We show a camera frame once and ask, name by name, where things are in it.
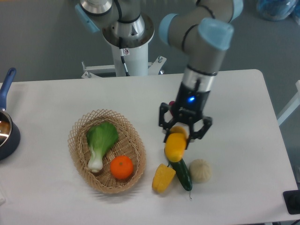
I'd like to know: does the white metal frame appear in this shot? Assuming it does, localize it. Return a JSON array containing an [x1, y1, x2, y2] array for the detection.
[[277, 80, 300, 126]]

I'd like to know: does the beige steamed bun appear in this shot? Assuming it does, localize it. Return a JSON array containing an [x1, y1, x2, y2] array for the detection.
[[189, 159, 212, 183]]

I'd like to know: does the yellow orange mango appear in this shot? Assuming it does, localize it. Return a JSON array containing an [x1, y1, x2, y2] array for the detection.
[[164, 126, 188, 162]]

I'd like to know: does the black device at edge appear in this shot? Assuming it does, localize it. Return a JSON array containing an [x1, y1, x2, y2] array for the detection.
[[283, 190, 300, 215]]

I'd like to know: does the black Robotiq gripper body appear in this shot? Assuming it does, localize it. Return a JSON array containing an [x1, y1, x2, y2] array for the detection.
[[172, 83, 210, 126]]

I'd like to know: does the dark green cucumber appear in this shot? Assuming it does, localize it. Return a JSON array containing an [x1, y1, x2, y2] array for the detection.
[[168, 159, 193, 200]]

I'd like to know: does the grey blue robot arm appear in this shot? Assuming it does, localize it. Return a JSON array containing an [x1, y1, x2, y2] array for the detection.
[[75, 0, 243, 142]]

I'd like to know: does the orange tangerine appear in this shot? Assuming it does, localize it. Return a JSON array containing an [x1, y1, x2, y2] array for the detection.
[[110, 156, 134, 180]]

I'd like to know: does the dark blue saucepan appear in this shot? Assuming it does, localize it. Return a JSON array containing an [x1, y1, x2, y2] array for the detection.
[[0, 67, 21, 160]]

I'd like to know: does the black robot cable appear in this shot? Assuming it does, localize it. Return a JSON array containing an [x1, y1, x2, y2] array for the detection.
[[118, 37, 130, 77]]

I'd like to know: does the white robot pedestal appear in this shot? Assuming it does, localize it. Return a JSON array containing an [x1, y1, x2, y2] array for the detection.
[[82, 13, 167, 78]]

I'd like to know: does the purple sweet potato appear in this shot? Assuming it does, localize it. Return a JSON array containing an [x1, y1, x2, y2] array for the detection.
[[168, 100, 175, 116]]

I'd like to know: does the green bok choy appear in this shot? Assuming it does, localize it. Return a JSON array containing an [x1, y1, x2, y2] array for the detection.
[[86, 122, 119, 173]]

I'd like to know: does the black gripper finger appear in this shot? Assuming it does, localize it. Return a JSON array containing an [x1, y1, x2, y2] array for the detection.
[[158, 102, 175, 143], [186, 117, 213, 149]]

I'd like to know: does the woven wicker basket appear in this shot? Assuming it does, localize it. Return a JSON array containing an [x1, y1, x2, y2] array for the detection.
[[68, 109, 146, 194]]

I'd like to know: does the yellow bell pepper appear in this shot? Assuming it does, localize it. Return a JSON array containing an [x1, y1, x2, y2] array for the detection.
[[152, 164, 176, 193]]

